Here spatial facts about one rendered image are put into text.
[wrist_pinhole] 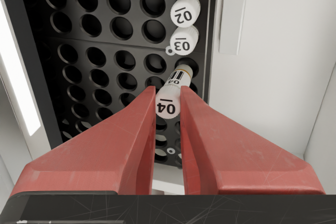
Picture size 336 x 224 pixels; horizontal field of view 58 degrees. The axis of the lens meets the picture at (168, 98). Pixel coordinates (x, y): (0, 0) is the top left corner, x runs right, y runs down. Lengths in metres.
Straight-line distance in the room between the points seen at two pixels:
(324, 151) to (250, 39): 0.09
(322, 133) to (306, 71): 0.05
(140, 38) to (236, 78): 0.10
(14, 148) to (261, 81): 0.17
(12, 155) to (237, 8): 0.15
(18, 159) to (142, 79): 0.08
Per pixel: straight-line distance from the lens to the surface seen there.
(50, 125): 0.20
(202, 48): 0.16
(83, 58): 0.19
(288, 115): 0.26
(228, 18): 0.21
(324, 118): 0.24
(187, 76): 0.15
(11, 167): 0.17
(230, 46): 0.21
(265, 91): 0.24
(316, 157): 0.25
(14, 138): 0.17
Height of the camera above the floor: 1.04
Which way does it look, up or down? 52 degrees down
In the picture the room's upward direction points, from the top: 155 degrees counter-clockwise
